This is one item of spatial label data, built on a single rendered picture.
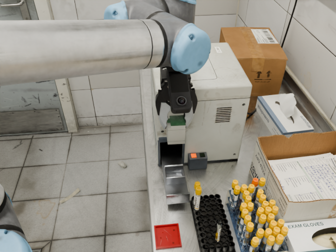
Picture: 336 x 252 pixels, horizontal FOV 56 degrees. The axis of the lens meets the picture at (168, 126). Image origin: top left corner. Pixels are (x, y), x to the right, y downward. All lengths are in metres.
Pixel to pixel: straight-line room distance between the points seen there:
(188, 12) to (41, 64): 0.36
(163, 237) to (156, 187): 0.17
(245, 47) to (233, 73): 0.45
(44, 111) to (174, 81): 1.91
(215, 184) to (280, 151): 0.23
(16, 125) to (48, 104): 0.33
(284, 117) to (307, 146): 0.21
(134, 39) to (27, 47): 0.14
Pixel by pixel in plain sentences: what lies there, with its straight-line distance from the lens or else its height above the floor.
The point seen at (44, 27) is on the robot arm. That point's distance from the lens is 0.42.
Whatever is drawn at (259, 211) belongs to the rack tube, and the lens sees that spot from 0.84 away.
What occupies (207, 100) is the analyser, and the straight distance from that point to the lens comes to 0.92.
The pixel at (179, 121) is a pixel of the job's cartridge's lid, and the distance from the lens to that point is 0.82.
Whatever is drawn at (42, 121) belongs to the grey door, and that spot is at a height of 0.13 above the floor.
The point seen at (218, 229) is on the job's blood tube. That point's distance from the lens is 0.83.
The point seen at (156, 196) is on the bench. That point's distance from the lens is 0.99.
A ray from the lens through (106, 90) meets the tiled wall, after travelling 2.44.
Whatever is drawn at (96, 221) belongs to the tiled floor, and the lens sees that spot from 2.03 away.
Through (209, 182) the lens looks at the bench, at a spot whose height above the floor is 0.87.
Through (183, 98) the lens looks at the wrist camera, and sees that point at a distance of 0.70.
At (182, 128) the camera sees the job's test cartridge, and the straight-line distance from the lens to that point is 0.82.
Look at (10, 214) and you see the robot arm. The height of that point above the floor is 1.11.
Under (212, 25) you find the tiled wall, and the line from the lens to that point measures 2.27.
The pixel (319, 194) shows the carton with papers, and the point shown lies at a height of 0.94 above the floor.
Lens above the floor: 1.65
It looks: 40 degrees down
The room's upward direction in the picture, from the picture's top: straight up
